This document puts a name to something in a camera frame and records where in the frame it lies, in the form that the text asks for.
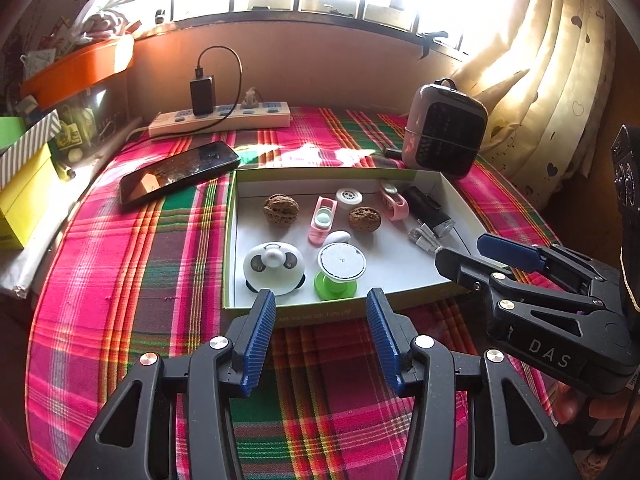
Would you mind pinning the black smartphone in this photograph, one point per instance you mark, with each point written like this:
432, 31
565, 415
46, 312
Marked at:
180, 172

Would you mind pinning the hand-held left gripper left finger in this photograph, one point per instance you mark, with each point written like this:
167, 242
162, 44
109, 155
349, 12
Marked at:
260, 340

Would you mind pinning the white and pink round gadget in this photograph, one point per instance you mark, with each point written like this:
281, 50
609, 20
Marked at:
272, 272

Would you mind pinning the white round cap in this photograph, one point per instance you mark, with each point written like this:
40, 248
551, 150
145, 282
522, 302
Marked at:
348, 196

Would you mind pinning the pink green plaid blanket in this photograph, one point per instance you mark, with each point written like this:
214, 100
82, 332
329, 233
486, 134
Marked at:
150, 285

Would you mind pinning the pale leafy plant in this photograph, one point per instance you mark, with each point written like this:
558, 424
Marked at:
100, 17

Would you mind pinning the striped box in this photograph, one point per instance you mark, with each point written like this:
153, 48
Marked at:
30, 150

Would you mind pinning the small grey plug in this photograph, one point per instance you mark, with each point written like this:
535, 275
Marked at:
250, 99

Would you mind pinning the orange tray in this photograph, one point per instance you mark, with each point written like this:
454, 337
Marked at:
80, 67

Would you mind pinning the grey space heater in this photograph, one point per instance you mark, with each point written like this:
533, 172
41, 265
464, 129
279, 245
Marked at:
450, 130

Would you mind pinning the pink clip with grey pad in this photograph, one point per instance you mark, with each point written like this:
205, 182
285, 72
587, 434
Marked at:
395, 205

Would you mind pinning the green stand with white disc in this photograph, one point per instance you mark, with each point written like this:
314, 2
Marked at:
340, 260

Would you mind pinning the glass tank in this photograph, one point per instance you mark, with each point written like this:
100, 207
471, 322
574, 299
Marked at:
107, 105

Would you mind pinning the person's right hand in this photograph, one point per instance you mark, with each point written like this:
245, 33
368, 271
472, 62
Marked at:
567, 405

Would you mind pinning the yellow box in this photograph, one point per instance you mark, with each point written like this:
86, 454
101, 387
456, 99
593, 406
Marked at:
25, 200

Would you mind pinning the pink clip with mint pad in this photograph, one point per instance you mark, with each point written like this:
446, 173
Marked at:
320, 232

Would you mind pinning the small white oval piece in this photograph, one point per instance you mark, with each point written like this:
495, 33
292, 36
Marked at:
340, 236

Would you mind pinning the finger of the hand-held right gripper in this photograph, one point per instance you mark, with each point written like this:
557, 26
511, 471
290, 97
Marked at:
505, 250
452, 262

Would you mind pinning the cream heart print curtain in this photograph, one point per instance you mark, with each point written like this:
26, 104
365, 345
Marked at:
550, 85

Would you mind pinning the black flashlight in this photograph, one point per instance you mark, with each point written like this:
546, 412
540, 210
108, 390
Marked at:
425, 207

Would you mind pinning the brown walnut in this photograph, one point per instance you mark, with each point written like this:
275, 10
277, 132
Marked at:
281, 210
365, 220

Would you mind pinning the white power strip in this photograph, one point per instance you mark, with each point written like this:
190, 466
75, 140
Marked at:
260, 117

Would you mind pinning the green white cardboard box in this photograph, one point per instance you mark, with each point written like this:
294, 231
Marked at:
300, 240

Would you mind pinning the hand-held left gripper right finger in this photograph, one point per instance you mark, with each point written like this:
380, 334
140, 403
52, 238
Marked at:
382, 340

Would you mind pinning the black charger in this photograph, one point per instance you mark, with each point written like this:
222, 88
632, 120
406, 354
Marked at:
202, 95

